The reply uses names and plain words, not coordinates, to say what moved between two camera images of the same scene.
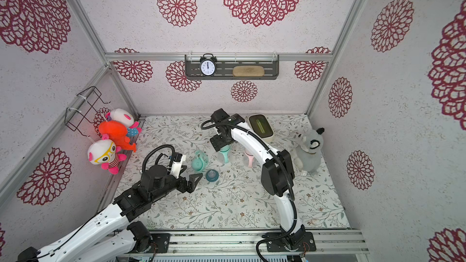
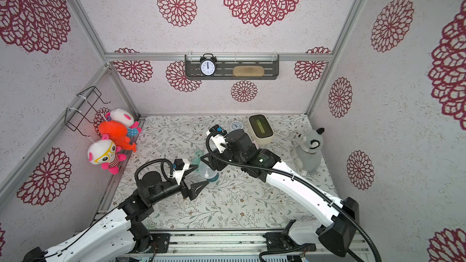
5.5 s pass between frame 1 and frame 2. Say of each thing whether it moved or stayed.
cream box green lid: stayed
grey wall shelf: stayed
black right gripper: moved
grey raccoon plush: stayed
